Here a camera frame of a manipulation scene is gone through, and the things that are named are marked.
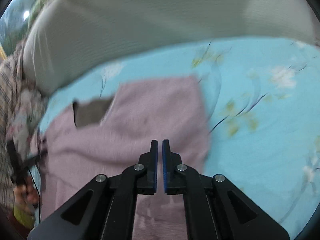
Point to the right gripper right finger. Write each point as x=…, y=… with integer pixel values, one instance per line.
x=214, y=207

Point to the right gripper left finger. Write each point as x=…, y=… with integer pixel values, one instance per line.
x=105, y=207

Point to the mauve knit sweater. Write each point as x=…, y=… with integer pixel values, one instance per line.
x=109, y=135

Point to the person's left hand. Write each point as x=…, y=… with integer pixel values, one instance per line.
x=26, y=196

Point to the floral ruffled pillow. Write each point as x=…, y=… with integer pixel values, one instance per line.
x=26, y=117

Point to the plaid blanket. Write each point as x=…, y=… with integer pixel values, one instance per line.
x=12, y=79

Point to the blue floral bed sheet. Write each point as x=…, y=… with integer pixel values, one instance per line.
x=261, y=101

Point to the gold framed landscape painting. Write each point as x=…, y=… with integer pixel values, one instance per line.
x=15, y=15

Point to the green striped pillow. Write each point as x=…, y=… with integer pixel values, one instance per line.
x=69, y=37

